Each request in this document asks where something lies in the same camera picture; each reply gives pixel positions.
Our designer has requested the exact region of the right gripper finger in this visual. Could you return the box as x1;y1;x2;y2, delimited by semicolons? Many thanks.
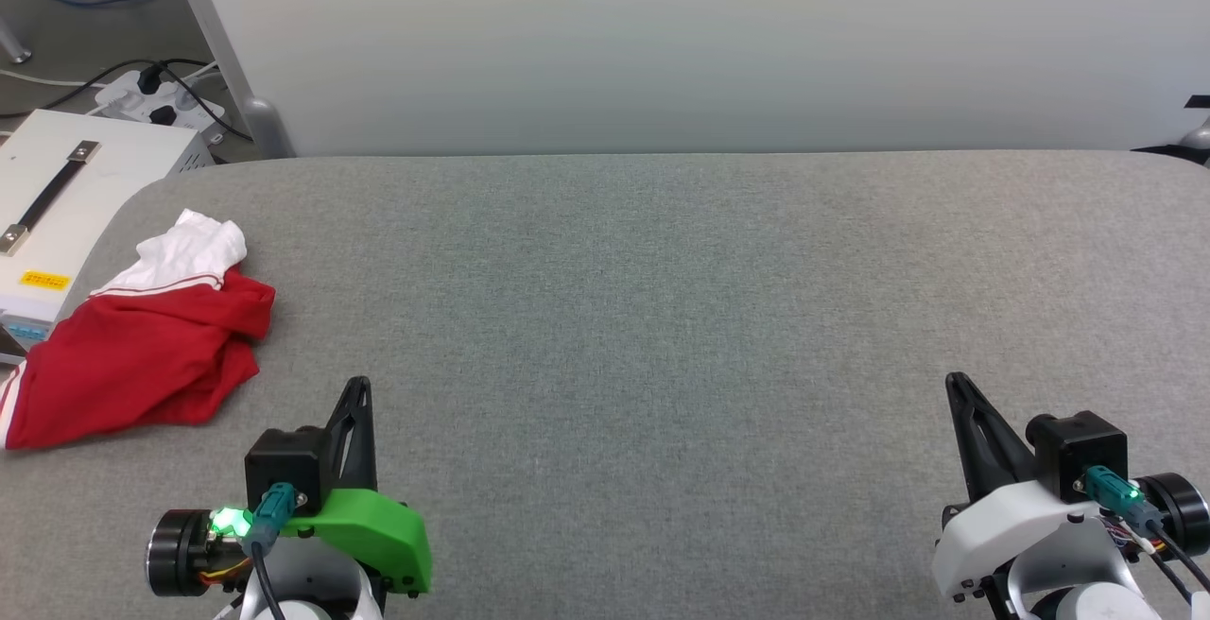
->
957;372;1036;486
946;372;1003;505

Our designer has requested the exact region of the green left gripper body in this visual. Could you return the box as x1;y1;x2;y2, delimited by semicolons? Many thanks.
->
145;488;433;597

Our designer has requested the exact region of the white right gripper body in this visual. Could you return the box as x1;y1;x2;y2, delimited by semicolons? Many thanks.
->
931;474;1210;602

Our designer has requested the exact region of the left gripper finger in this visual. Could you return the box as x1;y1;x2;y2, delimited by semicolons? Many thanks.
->
326;376;362;491
352;376;377;491

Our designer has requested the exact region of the red and white basketball jersey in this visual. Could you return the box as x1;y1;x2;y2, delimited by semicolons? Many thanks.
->
0;209;277;451

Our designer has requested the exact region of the white power strip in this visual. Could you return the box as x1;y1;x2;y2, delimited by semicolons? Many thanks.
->
95;70;228;146

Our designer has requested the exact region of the white partition screen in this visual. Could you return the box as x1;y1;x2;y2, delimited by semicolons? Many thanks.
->
168;0;1210;167

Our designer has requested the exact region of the grey metal furniture foot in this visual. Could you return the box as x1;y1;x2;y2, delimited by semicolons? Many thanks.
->
0;15;34;65

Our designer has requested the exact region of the right camera cable teal plug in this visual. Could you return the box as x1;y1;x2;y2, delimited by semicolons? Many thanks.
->
1082;467;1210;602

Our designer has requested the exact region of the black power cable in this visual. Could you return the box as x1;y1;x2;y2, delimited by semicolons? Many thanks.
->
0;58;256;144

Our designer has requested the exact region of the white box with black handle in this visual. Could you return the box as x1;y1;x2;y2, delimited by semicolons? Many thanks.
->
0;110;216;363

